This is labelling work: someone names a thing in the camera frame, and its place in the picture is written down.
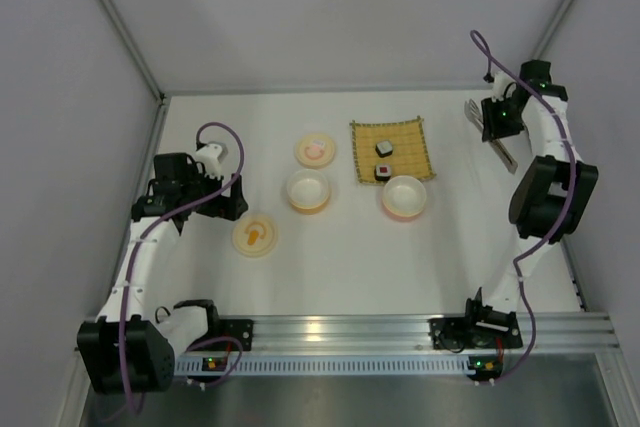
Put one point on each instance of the bamboo sushi mat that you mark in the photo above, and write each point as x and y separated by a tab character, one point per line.
410	156

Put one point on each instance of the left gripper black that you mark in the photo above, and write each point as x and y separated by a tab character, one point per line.
232	200

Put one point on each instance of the left aluminium frame post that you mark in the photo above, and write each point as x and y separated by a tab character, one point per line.
128	42

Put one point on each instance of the aluminium mounting rail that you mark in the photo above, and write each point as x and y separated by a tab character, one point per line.
339	335

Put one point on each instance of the cream lid pink handle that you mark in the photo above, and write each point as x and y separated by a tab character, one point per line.
315	150

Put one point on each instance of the aluminium frame post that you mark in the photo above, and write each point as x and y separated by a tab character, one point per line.
557	22
128	42

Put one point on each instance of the metal tongs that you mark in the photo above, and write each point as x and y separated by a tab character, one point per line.
473	115

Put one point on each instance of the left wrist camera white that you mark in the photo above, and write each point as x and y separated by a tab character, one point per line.
211	156

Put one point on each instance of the slotted cable duct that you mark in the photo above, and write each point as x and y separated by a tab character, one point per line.
210	366

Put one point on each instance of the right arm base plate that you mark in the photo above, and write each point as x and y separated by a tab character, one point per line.
457	334

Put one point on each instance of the right aluminium frame post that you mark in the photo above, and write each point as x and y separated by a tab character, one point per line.
557	22

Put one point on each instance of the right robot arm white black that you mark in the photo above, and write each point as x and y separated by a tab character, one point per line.
547	203

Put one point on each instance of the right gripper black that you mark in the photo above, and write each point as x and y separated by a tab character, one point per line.
500	126

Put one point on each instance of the orange lunch bowl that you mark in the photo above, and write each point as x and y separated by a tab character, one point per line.
308	191

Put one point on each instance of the cream lid orange handle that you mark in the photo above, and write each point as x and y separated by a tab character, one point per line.
255	235

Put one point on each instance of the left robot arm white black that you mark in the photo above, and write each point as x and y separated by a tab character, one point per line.
158	218

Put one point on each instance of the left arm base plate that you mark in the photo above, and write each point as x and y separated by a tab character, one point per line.
242	329

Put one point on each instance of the sushi roll red centre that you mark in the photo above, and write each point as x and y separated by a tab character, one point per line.
382	172

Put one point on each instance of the sushi roll green centre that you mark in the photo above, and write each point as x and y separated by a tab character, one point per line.
384	148

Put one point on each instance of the pink lunch bowl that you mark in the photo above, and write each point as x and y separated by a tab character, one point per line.
404	198

